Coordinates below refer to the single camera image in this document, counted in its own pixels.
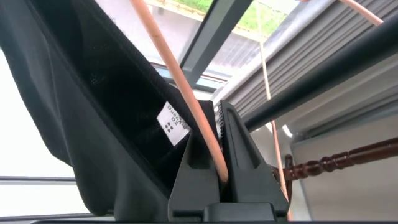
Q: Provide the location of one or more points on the black clothes rack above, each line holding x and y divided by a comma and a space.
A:
311, 86

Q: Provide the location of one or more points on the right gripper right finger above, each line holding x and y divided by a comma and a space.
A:
252, 183

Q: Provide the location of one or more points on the black garment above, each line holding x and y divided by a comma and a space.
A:
62, 93

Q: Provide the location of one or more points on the dark brown wooden coat stand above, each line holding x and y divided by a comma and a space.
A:
342, 160

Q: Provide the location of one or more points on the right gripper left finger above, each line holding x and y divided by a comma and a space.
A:
192, 186

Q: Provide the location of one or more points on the beige curtain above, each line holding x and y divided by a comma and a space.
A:
295, 62

